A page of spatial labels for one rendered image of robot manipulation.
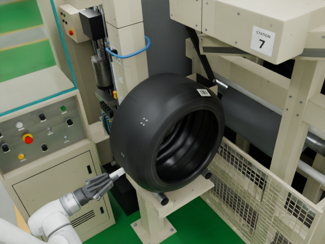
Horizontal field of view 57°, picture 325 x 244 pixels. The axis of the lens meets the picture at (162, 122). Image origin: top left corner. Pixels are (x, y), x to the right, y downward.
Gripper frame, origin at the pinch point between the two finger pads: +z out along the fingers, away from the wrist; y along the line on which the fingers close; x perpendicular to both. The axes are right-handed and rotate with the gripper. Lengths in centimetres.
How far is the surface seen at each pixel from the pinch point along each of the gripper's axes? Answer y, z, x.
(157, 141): -12.8, 18.1, -18.0
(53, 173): 52, -26, 28
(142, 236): 29, 2, 111
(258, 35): -29, 56, -54
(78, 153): 53, -8, 24
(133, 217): 49, 5, 113
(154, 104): -4.3, 24.3, -29.0
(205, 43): 13, 67, -31
